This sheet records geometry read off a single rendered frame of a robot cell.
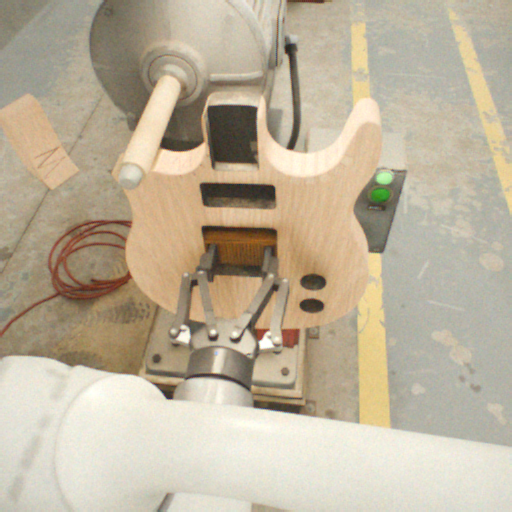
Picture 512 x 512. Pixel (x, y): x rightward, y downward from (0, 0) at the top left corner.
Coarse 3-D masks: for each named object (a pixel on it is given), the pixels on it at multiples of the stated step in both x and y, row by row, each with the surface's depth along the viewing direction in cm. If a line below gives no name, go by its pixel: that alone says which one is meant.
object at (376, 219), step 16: (320, 128) 83; (320, 144) 80; (384, 144) 80; (400, 144) 80; (384, 160) 78; (400, 160) 78; (400, 176) 77; (368, 192) 80; (400, 192) 80; (368, 208) 83; (384, 208) 82; (368, 224) 85; (384, 224) 85; (368, 240) 88; (384, 240) 88
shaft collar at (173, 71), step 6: (162, 66) 67; (168, 66) 66; (174, 66) 67; (162, 72) 66; (168, 72) 66; (174, 72) 66; (180, 72) 67; (156, 78) 67; (174, 78) 66; (180, 78) 66; (186, 78) 68; (156, 84) 67; (180, 84) 67; (186, 84) 68; (180, 90) 68; (180, 96) 68
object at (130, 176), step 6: (126, 168) 54; (132, 168) 54; (138, 168) 55; (120, 174) 54; (126, 174) 54; (132, 174) 54; (138, 174) 55; (120, 180) 54; (126, 180) 54; (132, 180) 54; (138, 180) 55; (126, 186) 55; (132, 186) 55
